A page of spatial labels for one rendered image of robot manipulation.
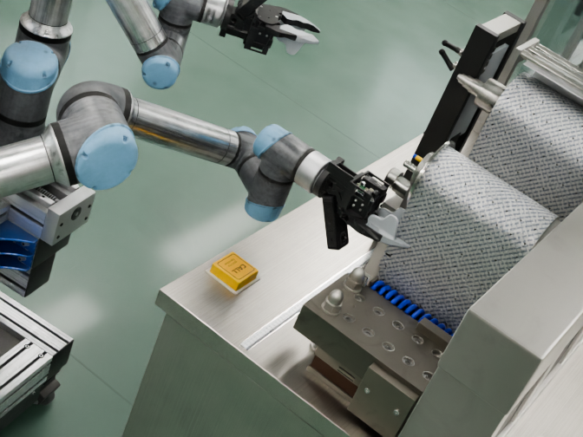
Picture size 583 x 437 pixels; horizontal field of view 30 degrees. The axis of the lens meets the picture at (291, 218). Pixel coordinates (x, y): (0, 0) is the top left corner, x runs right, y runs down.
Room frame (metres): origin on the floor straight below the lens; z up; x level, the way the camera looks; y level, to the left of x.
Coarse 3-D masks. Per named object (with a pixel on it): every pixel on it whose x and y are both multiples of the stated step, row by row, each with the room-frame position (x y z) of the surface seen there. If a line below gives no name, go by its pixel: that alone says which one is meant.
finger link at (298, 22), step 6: (282, 12) 2.22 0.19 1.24; (288, 12) 2.22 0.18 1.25; (282, 18) 2.21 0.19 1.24; (288, 18) 2.20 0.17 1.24; (294, 18) 2.21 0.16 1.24; (300, 18) 2.22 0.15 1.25; (282, 24) 2.21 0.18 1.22; (288, 24) 2.20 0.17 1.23; (294, 24) 2.21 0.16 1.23; (300, 24) 2.21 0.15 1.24; (306, 24) 2.22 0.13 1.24; (312, 24) 2.22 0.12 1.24; (312, 30) 2.22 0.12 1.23; (318, 30) 2.22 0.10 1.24
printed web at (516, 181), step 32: (512, 96) 1.96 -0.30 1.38; (544, 96) 1.96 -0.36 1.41; (512, 128) 1.93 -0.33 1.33; (544, 128) 1.91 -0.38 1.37; (576, 128) 1.91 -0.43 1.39; (448, 160) 1.75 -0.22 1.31; (480, 160) 1.94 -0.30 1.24; (512, 160) 1.92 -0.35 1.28; (544, 160) 1.90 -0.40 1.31; (576, 160) 1.88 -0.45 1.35; (448, 192) 1.71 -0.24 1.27; (480, 192) 1.71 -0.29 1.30; (512, 192) 1.73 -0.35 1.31; (544, 192) 1.89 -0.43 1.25; (576, 192) 1.86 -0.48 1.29; (480, 224) 1.68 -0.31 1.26; (512, 224) 1.67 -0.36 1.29; (544, 224) 1.67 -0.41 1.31
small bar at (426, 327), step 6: (426, 318) 1.64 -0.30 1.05; (420, 324) 1.62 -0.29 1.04; (426, 324) 1.62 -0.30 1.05; (432, 324) 1.63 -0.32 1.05; (420, 330) 1.62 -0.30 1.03; (426, 330) 1.61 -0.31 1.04; (432, 330) 1.61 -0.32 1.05; (438, 330) 1.62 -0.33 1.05; (432, 336) 1.61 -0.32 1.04; (438, 336) 1.60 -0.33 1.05; (444, 336) 1.61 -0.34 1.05; (450, 336) 1.61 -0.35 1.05; (438, 342) 1.60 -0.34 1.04; (444, 342) 1.60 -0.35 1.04; (444, 348) 1.59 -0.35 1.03
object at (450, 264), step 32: (416, 192) 1.72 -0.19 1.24; (416, 224) 1.71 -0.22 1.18; (448, 224) 1.69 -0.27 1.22; (384, 256) 1.72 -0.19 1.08; (416, 256) 1.70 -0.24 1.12; (448, 256) 1.68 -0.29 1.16; (480, 256) 1.66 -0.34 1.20; (512, 256) 1.65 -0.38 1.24; (416, 288) 1.69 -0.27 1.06; (448, 288) 1.67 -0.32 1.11; (480, 288) 1.65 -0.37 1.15
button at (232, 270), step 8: (232, 256) 1.75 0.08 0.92; (216, 264) 1.70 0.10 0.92; (224, 264) 1.71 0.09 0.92; (232, 264) 1.72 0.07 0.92; (240, 264) 1.73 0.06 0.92; (248, 264) 1.74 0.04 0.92; (216, 272) 1.70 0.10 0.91; (224, 272) 1.69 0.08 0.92; (232, 272) 1.70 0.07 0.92; (240, 272) 1.71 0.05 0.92; (248, 272) 1.72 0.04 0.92; (256, 272) 1.73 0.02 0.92; (224, 280) 1.69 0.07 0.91; (232, 280) 1.68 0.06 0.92; (240, 280) 1.69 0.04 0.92; (248, 280) 1.71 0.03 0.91; (232, 288) 1.68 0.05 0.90
